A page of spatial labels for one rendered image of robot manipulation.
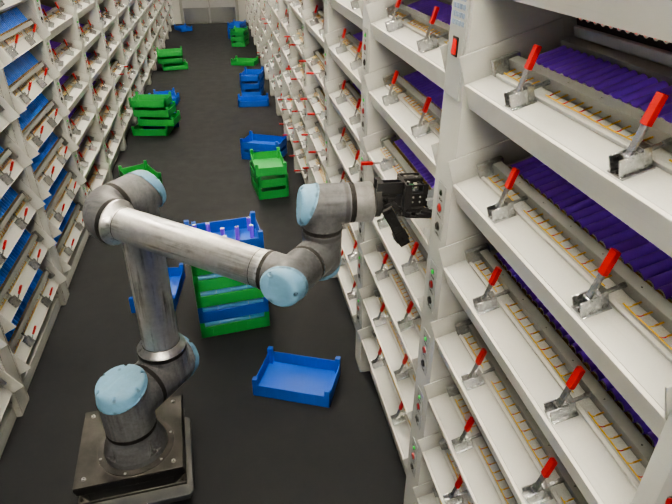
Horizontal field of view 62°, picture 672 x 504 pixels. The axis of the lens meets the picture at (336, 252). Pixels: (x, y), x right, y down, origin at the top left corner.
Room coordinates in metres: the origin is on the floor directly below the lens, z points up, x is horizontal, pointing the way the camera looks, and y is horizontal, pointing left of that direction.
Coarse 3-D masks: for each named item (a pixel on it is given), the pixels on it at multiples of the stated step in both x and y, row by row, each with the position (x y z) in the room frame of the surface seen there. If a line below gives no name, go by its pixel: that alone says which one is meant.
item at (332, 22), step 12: (324, 12) 2.46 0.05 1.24; (336, 12) 2.38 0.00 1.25; (324, 24) 2.46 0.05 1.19; (336, 24) 2.38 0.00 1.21; (348, 24) 2.39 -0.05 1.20; (324, 36) 2.46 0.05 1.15; (324, 48) 2.47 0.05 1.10; (336, 72) 2.38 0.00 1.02; (336, 120) 2.38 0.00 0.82; (336, 156) 2.38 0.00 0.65; (336, 276) 2.38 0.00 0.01
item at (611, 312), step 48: (480, 192) 0.94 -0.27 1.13; (528, 192) 0.86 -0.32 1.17; (576, 192) 0.83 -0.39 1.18; (528, 240) 0.76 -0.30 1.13; (576, 240) 0.71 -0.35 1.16; (624, 240) 0.69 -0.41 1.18; (576, 288) 0.63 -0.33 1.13; (624, 288) 0.60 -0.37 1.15; (576, 336) 0.57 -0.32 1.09; (624, 336) 0.53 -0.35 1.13; (624, 384) 0.47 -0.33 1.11
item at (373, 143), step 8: (368, 136) 1.69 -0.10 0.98; (376, 136) 1.69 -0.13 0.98; (384, 136) 1.70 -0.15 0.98; (392, 136) 1.68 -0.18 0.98; (368, 144) 1.69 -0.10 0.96; (376, 144) 1.69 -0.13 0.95; (368, 152) 1.68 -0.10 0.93; (376, 152) 1.66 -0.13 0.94; (384, 152) 1.64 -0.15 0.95; (376, 160) 1.61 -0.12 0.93; (376, 168) 1.57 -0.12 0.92; (392, 168) 1.52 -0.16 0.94; (384, 176) 1.49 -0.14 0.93; (392, 176) 1.47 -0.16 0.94; (416, 224) 1.19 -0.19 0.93; (424, 224) 1.18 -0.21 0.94; (416, 232) 1.20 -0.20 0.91; (424, 232) 1.15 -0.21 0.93; (424, 240) 1.12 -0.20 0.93
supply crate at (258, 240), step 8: (184, 224) 2.07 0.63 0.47; (200, 224) 2.11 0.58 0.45; (216, 224) 2.13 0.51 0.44; (224, 224) 2.14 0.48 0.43; (232, 224) 2.15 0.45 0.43; (240, 224) 2.16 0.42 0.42; (256, 224) 2.12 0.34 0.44; (216, 232) 2.12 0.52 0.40; (232, 232) 2.12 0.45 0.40; (240, 232) 2.12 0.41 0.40; (248, 232) 2.12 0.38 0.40; (256, 232) 2.12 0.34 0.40; (240, 240) 1.96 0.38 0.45; (248, 240) 1.97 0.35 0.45; (256, 240) 1.98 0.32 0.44
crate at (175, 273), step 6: (180, 264) 2.38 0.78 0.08; (168, 270) 2.39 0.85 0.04; (174, 270) 2.39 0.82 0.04; (180, 270) 2.38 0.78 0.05; (174, 276) 2.39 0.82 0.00; (180, 276) 2.31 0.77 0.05; (174, 282) 2.33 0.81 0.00; (180, 282) 2.28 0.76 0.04; (174, 288) 2.28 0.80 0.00; (180, 288) 2.26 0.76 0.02; (174, 294) 2.23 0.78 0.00; (132, 300) 2.08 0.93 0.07; (174, 300) 2.11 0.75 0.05; (132, 306) 2.08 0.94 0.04; (174, 306) 2.10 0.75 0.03; (132, 312) 2.08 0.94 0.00
